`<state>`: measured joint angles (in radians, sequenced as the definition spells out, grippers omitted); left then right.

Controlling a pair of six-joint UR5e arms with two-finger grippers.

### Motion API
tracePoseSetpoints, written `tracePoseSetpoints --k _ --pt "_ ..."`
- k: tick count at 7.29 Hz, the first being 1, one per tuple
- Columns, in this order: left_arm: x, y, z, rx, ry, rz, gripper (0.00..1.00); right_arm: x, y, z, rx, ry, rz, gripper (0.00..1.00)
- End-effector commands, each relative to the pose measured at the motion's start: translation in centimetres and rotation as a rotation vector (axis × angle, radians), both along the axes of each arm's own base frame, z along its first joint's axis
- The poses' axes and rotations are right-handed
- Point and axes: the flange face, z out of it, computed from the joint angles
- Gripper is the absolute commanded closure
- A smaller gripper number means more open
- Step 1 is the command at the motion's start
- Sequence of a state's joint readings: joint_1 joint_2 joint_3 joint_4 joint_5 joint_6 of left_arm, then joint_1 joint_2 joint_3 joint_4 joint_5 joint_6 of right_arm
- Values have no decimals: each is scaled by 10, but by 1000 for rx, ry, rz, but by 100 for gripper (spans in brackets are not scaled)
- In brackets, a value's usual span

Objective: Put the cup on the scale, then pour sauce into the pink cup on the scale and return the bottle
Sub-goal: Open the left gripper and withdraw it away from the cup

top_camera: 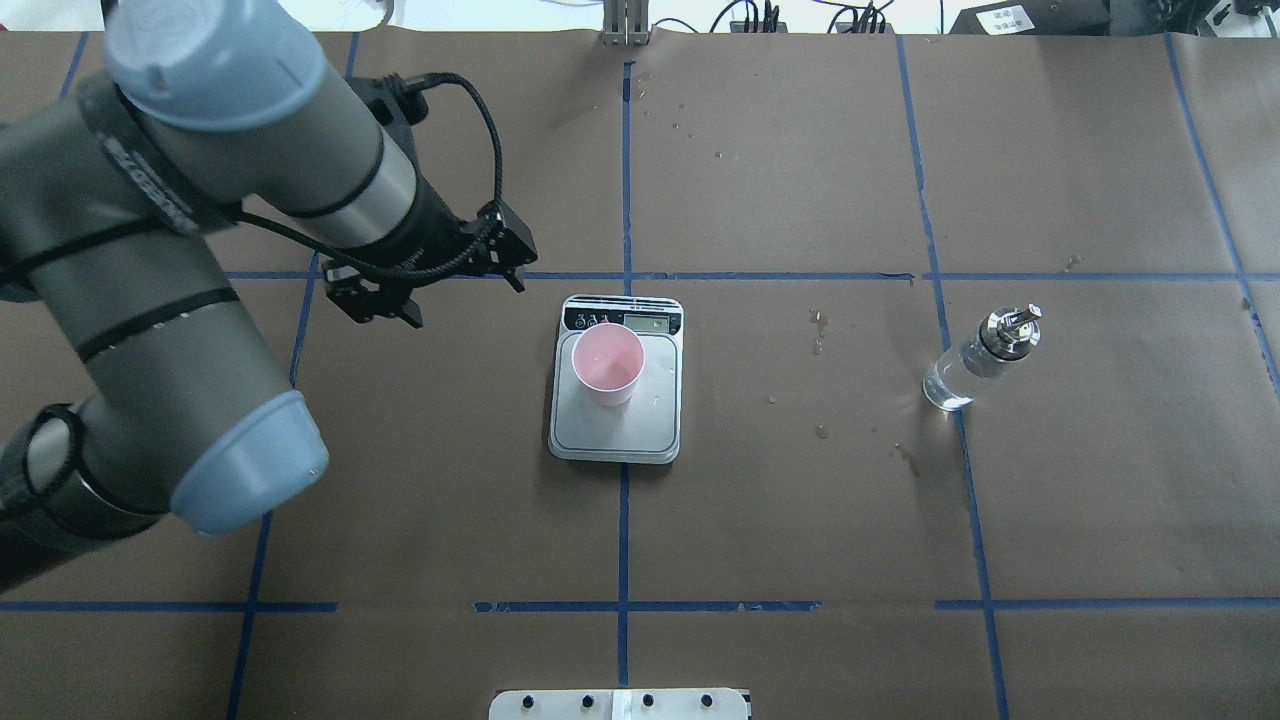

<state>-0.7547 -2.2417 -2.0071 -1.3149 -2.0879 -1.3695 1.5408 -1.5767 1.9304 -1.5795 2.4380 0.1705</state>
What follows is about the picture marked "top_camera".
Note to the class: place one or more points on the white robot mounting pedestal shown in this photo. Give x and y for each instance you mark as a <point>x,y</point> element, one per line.
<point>623,703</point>

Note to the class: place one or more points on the pink paper cup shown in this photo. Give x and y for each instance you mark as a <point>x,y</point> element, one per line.
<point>608,360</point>

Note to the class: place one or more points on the glass sauce bottle metal spout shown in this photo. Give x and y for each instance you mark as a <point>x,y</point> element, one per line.
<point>1004,339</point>

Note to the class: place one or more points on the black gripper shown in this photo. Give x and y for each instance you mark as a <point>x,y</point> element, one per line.
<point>432,226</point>

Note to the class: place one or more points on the black box with label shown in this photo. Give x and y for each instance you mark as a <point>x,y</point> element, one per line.
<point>1045,18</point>

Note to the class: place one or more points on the aluminium frame post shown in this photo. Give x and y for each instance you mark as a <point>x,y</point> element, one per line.
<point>626,23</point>

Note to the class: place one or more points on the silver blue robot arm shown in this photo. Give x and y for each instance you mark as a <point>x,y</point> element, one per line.
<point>209,115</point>

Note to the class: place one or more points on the silver digital kitchen scale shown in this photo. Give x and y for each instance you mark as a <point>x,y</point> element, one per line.
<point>647,429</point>

